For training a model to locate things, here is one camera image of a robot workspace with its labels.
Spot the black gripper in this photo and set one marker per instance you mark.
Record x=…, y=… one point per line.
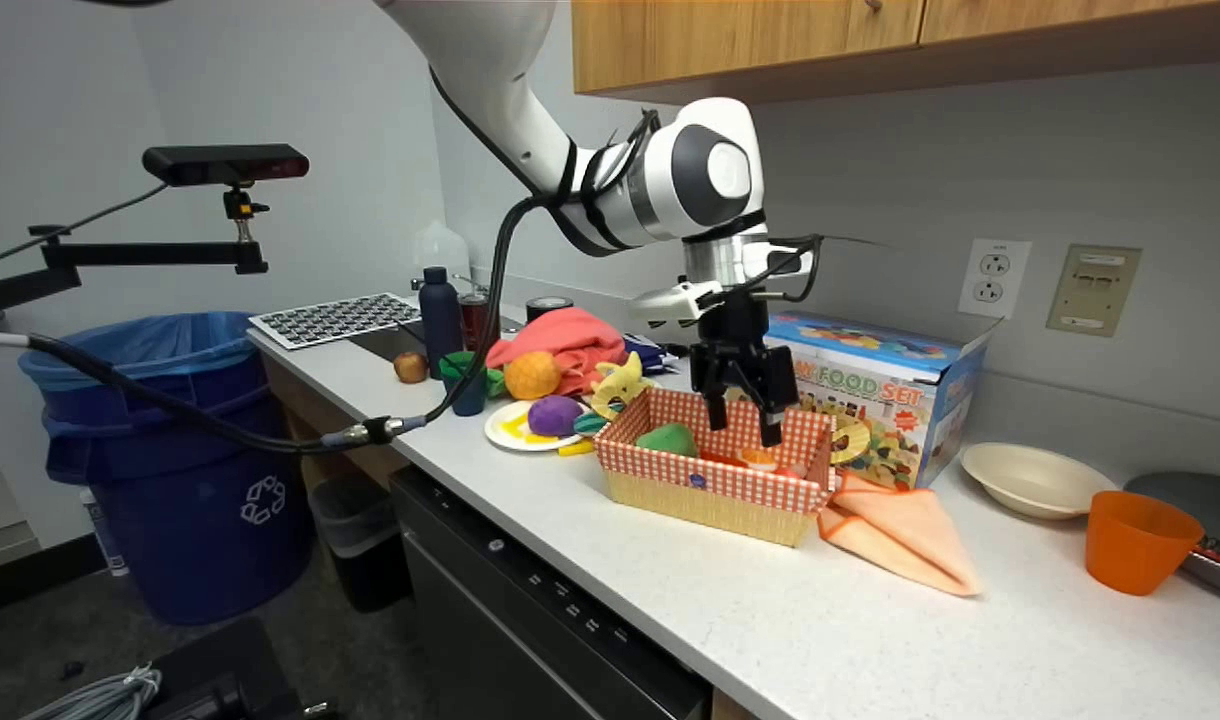
x=733, y=335

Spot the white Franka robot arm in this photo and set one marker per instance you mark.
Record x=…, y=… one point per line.
x=502, y=94

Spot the red checkered cardboard box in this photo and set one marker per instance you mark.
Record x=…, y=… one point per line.
x=711, y=493

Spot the purple round plushie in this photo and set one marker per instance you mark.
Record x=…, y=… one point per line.
x=554, y=415

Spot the orange pineapple plushie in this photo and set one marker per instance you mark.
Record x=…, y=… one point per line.
x=532, y=379

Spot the orange citrus slice toy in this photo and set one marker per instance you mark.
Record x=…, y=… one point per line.
x=752, y=463

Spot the green plush toy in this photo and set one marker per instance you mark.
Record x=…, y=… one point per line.
x=666, y=436

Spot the blue purple cloth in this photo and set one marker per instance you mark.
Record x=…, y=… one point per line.
x=648, y=355

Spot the blue toy food carton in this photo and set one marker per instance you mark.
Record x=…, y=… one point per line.
x=891, y=387

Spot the yellow toy fry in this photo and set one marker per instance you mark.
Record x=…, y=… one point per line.
x=577, y=449

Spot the red pink cloth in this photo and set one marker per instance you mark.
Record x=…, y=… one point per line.
x=563, y=338

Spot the orange folded napkin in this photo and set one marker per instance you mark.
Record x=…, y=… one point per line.
x=909, y=532

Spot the dark round can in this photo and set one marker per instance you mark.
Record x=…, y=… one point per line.
x=551, y=311

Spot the white round plate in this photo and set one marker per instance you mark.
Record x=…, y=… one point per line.
x=511, y=432

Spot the dark red can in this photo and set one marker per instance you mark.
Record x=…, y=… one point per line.
x=475, y=325

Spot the green plastic cup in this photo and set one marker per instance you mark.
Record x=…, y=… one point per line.
x=457, y=387

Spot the beige shallow bowl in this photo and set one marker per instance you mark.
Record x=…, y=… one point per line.
x=1033, y=482

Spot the dark blue bottle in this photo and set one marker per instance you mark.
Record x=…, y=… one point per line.
x=442, y=321

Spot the translucent white bottle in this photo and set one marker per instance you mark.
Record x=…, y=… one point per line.
x=445, y=248

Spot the black dishwasher front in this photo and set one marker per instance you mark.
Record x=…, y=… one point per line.
x=502, y=624

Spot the small brown toy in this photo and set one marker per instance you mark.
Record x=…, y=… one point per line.
x=409, y=369

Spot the small black trash bin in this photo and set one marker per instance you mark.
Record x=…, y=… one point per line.
x=361, y=543

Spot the orange plastic cup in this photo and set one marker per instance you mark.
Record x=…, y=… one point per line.
x=1139, y=546

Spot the blue recycling bin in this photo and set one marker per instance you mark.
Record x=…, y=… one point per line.
x=183, y=521

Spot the grey crumpled cloth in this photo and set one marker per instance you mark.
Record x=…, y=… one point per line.
x=100, y=692

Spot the white wall outlet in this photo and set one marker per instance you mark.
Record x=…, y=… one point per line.
x=994, y=277

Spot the beige wall switch plate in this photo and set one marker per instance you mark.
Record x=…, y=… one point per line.
x=1093, y=291

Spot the wooden wall cabinet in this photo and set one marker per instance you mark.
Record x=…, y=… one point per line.
x=901, y=34

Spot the black stereo camera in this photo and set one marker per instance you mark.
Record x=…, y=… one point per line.
x=228, y=163

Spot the black camera boom stand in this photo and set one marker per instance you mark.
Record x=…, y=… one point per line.
x=100, y=253

